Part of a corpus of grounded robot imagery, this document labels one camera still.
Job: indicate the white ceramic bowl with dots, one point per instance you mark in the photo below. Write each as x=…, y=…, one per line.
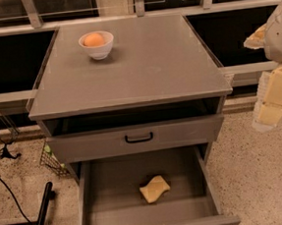
x=98, y=52

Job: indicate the grey top drawer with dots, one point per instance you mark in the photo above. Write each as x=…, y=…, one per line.
x=90, y=145

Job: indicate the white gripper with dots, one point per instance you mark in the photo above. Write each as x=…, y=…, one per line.
x=281, y=39

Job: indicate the black stand base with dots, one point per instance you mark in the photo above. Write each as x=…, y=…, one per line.
x=4, y=152

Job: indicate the grey drawer cabinet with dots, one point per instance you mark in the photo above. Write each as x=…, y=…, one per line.
x=157, y=71

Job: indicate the yellow sponge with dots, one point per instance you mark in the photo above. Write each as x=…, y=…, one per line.
x=154, y=189

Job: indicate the wire mesh basket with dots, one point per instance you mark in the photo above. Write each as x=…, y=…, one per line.
x=49, y=160

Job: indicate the black metal bar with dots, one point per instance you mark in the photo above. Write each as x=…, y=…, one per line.
x=47, y=196

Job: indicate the grey open middle drawer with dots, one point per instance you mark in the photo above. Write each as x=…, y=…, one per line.
x=110, y=190

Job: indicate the black drawer handle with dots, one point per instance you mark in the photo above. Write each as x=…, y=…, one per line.
x=132, y=139

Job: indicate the orange fruit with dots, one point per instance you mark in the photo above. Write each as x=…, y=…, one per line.
x=94, y=39

